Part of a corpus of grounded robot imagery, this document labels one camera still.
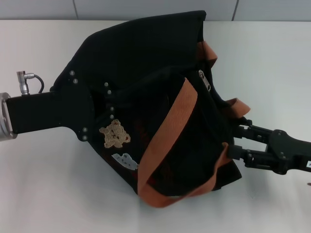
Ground black food bag orange straps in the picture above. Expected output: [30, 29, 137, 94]
[50, 10, 251, 202]

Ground left gripper connector cable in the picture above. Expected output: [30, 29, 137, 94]
[16, 71, 46, 94]

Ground silver zipper pull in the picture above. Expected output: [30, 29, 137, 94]
[198, 69, 212, 92]

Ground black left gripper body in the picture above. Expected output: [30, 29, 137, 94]
[6, 69, 94, 142]

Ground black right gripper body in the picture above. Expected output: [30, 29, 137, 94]
[266, 130, 311, 175]

